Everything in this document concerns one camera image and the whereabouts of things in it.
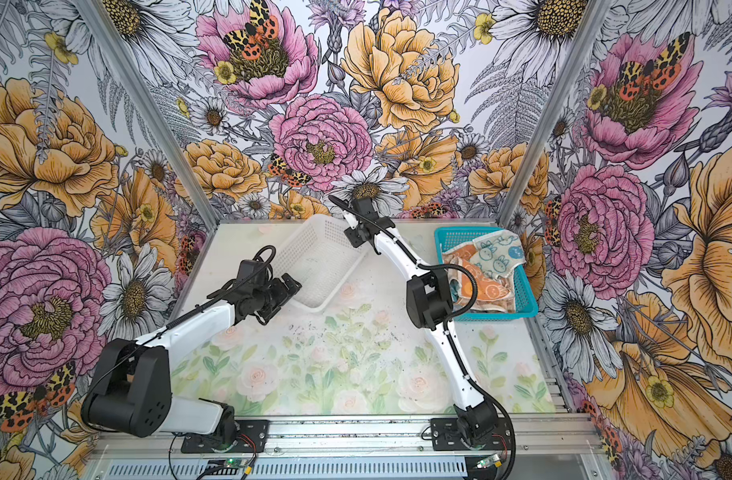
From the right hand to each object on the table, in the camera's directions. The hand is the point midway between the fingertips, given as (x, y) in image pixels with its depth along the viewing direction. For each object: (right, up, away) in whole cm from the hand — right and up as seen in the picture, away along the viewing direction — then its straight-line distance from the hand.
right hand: (358, 236), depth 105 cm
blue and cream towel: (+47, -6, -3) cm, 47 cm away
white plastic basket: (-15, -7, +6) cm, 18 cm away
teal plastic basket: (+49, -19, -17) cm, 55 cm away
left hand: (-19, -20, -15) cm, 31 cm away
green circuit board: (-27, -54, -34) cm, 69 cm away
